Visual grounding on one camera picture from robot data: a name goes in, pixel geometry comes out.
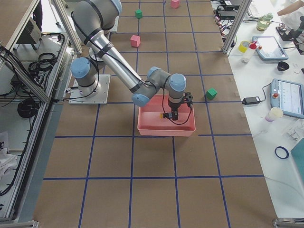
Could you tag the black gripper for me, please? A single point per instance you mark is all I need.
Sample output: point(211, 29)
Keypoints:
point(174, 106)

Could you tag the yellow push button switch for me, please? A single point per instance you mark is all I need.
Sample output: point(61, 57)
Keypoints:
point(166, 115)

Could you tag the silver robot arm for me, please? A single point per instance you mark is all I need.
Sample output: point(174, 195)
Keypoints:
point(92, 20)

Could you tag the pink plastic bin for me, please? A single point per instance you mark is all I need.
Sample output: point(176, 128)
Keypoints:
point(156, 119)

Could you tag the green foam cube near bin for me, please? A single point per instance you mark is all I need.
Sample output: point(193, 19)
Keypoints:
point(211, 93)

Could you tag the black power adapter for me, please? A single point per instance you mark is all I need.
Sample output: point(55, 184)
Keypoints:
point(251, 100)

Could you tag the pink foam cube centre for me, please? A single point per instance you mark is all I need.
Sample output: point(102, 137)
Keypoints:
point(135, 41)

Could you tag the pink foam cube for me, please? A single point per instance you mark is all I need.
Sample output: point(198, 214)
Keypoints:
point(135, 41)
point(175, 4)

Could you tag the clear squeeze bottle red cap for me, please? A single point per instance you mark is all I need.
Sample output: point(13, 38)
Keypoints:
point(249, 52)

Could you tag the yellow tape roll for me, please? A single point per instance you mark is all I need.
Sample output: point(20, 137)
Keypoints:
point(243, 46)

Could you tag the white paper cup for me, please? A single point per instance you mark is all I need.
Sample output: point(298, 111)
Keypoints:
point(274, 114)

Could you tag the green foam cube centre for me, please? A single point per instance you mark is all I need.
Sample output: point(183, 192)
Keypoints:
point(138, 14)

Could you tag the pink foam cube far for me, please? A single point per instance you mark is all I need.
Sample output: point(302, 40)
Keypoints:
point(175, 4)

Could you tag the blue teach pendant far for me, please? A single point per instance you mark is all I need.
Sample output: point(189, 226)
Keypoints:
point(271, 49)

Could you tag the blue teach pendant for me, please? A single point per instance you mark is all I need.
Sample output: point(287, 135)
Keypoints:
point(271, 49)
point(288, 96)

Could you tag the blue teach pendant near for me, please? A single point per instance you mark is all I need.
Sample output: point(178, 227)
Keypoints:
point(288, 96)

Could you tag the green liquid bottle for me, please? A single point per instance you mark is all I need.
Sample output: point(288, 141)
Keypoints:
point(264, 22)

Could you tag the teal cutting mat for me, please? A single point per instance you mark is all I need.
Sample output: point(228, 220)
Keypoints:
point(298, 157)

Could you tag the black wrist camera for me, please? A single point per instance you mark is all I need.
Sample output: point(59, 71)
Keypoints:
point(188, 99)

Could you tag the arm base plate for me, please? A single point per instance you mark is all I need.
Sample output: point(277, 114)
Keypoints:
point(95, 94)

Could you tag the aluminium frame post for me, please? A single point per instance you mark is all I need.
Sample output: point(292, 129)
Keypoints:
point(236, 24)

